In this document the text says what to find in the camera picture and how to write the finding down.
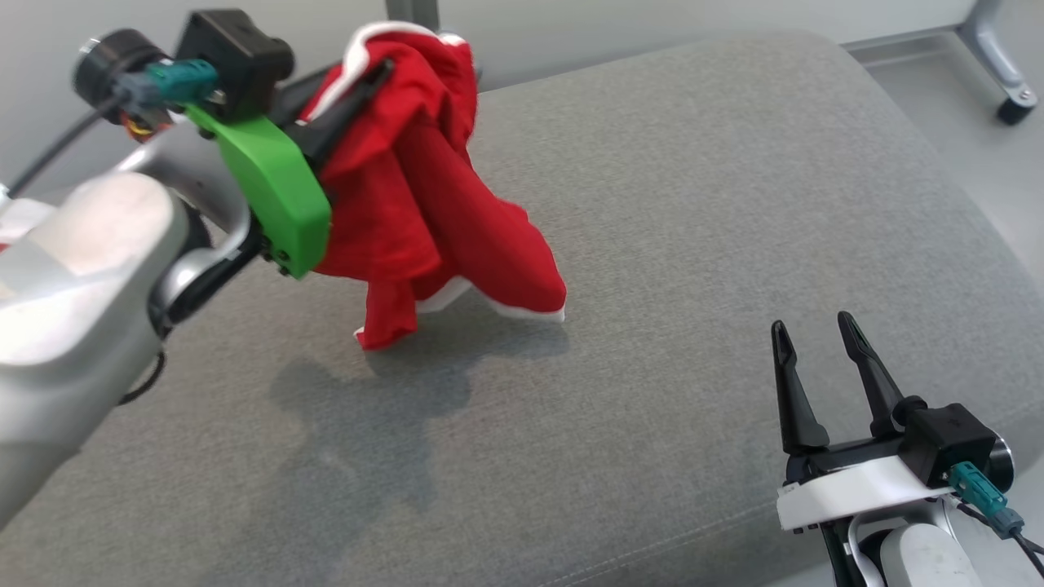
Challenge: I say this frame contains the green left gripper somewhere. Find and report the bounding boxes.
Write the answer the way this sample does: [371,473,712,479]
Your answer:
[186,59,396,280]

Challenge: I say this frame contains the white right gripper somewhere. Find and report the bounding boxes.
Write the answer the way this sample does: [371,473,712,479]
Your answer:
[771,311,955,532]

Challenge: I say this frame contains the red shorts with white trim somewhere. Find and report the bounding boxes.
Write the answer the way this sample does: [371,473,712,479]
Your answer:
[298,20,568,351]

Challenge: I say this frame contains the grey metal leg with caster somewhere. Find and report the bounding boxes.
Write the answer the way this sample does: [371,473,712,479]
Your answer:
[958,0,1041,127]

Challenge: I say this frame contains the grey metal post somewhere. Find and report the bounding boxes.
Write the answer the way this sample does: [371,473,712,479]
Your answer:
[385,0,441,33]

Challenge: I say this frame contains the teal left camera connector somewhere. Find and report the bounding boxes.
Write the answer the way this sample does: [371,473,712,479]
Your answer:
[114,59,221,108]

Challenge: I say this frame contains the teal camera connector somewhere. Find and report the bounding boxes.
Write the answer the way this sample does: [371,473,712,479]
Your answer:
[946,461,1024,539]
[114,59,221,108]

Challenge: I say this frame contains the teal right camera connector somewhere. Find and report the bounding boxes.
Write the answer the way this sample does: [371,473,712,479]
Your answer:
[946,461,1024,539]

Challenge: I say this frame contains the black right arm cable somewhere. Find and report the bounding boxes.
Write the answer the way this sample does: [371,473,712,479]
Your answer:
[954,501,1044,581]

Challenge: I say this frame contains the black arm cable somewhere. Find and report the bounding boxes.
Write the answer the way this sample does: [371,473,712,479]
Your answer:
[7,99,125,198]
[954,501,1044,581]

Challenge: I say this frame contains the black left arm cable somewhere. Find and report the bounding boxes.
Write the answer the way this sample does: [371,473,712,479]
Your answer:
[7,99,125,198]

